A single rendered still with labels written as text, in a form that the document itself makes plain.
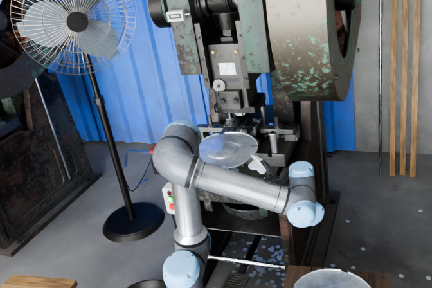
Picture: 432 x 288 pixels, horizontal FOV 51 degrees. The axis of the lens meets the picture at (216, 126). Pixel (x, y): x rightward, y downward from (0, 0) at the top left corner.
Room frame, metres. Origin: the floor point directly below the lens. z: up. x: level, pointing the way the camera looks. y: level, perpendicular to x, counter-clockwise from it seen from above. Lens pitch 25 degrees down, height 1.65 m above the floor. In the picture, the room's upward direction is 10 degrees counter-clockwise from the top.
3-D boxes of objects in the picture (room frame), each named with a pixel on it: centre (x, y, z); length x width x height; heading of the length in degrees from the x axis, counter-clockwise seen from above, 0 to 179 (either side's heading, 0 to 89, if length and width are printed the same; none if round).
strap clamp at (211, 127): (1.97, 0.03, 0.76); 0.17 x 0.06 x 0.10; 65
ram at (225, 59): (1.86, -0.11, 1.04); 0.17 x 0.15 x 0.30; 155
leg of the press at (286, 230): (1.91, -0.42, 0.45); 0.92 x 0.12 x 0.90; 155
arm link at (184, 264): (1.15, 0.19, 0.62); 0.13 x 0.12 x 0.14; 166
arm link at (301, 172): (1.16, -0.23, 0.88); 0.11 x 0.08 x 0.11; 166
